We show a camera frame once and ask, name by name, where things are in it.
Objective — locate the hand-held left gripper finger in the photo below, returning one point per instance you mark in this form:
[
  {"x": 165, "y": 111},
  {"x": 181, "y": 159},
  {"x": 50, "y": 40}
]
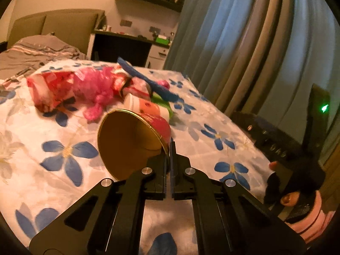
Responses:
[
  {"x": 173, "y": 164},
  {"x": 166, "y": 164}
]

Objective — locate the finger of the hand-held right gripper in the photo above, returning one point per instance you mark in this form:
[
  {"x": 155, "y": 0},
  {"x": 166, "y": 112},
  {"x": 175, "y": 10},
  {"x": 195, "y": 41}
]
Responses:
[{"x": 268, "y": 140}]

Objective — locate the red paper cup gold inside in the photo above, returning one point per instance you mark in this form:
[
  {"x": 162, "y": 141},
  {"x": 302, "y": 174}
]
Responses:
[{"x": 124, "y": 143}]

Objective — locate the green foam net sleeve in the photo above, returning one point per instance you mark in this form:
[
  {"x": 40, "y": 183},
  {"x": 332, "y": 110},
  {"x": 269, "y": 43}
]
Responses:
[{"x": 158, "y": 101}]

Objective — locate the person's right forearm pink sleeve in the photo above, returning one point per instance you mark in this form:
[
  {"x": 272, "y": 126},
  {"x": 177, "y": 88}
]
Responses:
[{"x": 310, "y": 217}]

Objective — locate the person's right hand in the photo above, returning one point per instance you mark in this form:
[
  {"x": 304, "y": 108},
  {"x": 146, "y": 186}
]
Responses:
[{"x": 294, "y": 180}]

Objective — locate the white bottle with red label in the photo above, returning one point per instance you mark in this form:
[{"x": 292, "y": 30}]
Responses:
[{"x": 144, "y": 106}]

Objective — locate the crumpled red white packet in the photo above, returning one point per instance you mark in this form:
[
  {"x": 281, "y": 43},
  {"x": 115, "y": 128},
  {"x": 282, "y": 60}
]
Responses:
[{"x": 132, "y": 85}]

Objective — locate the grey blue curtain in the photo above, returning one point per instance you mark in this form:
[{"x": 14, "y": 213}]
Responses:
[{"x": 239, "y": 45}]

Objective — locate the white drawer unit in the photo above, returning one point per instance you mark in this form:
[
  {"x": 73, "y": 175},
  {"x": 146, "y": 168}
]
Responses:
[{"x": 156, "y": 55}]

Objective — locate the blue flower printed blanket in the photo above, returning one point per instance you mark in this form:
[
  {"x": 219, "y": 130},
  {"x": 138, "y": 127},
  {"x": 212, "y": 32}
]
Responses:
[{"x": 53, "y": 143}]

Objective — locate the green box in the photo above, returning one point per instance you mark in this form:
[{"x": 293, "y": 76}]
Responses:
[{"x": 162, "y": 40}]

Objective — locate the dark desk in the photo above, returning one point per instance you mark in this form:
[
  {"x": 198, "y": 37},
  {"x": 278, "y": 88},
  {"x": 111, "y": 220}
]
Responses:
[{"x": 119, "y": 46}]

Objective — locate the red and white wrapper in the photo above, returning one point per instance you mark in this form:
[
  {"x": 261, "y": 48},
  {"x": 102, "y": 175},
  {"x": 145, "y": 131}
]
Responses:
[{"x": 50, "y": 87}]

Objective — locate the padded bed headboard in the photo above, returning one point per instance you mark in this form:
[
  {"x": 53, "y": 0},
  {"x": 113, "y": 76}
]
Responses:
[{"x": 63, "y": 24}]

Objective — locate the grey wall socket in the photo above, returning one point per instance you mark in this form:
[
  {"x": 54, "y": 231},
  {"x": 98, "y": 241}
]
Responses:
[
  {"x": 126, "y": 23},
  {"x": 154, "y": 29}
]

